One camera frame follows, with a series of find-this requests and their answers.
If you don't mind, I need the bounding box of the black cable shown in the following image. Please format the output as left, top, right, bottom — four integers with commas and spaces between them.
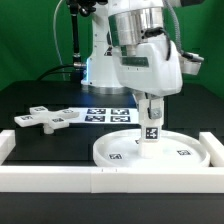
35, 64, 84, 82

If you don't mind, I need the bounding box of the white right fence bar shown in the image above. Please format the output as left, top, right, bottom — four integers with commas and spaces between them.
199, 132, 224, 167

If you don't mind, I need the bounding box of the grey cable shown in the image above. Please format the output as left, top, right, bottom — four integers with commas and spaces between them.
52, 0, 68, 81

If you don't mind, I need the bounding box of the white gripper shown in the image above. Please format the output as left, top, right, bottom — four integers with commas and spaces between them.
112, 37, 183, 120

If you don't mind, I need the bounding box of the white left fence bar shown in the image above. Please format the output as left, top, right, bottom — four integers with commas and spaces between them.
0, 130, 16, 166

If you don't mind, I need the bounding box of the white cross-shaped table base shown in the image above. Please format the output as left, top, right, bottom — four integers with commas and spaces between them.
14, 106, 79, 134

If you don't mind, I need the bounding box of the white marker sheet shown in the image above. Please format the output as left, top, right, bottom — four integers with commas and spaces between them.
69, 107, 138, 124

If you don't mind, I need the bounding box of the black camera pole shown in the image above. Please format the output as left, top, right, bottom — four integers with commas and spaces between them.
66, 0, 96, 68

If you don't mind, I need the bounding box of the white fence bar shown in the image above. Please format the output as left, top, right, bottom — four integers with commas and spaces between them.
199, 132, 224, 167
0, 130, 16, 166
0, 166, 224, 193

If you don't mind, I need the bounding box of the white front fence bar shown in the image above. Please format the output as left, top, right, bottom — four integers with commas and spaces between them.
0, 166, 224, 193

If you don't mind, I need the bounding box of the white round table top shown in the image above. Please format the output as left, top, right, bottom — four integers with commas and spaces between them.
93, 129, 210, 168

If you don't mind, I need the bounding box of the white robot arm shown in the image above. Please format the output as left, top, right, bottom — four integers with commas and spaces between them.
82, 0, 204, 120

